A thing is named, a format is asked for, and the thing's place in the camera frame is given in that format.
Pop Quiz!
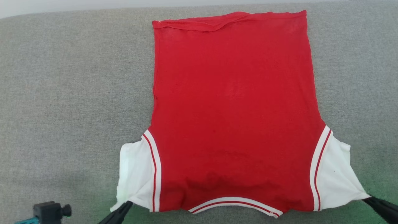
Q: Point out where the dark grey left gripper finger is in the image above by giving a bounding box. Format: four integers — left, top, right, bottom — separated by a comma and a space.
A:
99, 201, 134, 224

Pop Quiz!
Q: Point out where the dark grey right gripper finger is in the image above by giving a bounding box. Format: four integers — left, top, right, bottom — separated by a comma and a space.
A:
362, 195, 398, 224

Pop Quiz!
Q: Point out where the red and white shirt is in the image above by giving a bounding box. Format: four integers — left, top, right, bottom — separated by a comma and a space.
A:
110, 10, 371, 218

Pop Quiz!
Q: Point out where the grey fabric sofa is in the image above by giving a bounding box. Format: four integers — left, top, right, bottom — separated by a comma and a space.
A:
0, 0, 398, 224

